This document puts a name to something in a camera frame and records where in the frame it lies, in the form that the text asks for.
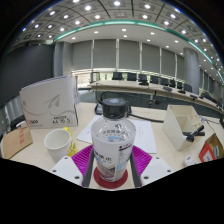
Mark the white printer paper carton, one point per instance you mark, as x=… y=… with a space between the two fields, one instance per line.
x=50 y=103

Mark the clear black-capped water bottle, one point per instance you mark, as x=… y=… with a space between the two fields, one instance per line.
x=113 y=146

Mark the white printed paper sheet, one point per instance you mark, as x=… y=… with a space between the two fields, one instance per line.
x=145 y=133

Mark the long curved conference desk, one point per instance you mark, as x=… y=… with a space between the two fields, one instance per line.
x=133 y=85

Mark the white cup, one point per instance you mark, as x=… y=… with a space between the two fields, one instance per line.
x=56 y=146

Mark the small white remote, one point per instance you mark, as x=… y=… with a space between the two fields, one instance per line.
x=190 y=161

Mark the black flat device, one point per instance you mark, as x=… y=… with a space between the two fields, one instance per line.
x=17 y=122

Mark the flat brown cardboard sheet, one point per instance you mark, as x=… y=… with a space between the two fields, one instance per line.
x=16 y=141

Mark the red-sided open cardboard box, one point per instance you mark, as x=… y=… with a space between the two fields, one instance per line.
x=208 y=153

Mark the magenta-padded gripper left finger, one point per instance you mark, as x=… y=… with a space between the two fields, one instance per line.
x=81 y=159

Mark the white open organizer box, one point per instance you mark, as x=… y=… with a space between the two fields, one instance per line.
x=175 y=128

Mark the flat round red coaster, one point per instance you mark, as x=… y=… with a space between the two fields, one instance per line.
x=100 y=181

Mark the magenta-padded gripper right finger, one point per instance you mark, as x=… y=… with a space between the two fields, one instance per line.
x=142 y=160

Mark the ceiling spot lights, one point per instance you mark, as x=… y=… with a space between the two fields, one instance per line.
x=124 y=30

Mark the black desk phone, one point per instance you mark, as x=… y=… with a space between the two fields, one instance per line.
x=99 y=108

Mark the row of black office chairs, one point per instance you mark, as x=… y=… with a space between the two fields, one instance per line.
x=143 y=77

